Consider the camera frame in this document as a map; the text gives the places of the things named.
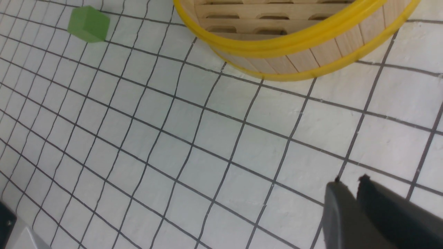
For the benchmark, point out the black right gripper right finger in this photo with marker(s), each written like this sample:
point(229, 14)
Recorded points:
point(401, 222)

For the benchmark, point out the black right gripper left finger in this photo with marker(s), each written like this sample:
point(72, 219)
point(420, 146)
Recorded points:
point(344, 223)

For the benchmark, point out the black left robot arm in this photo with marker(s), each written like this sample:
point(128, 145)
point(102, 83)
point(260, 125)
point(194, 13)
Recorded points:
point(17, 234)

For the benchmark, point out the bamboo steamer tray yellow rim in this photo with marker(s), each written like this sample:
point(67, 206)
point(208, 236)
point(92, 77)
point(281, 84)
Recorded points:
point(292, 40)

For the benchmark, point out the white black grid tablecloth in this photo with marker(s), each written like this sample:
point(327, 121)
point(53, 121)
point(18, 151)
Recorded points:
point(149, 140)

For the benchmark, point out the green foam cube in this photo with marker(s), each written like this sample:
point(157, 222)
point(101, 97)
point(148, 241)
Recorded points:
point(88, 24)

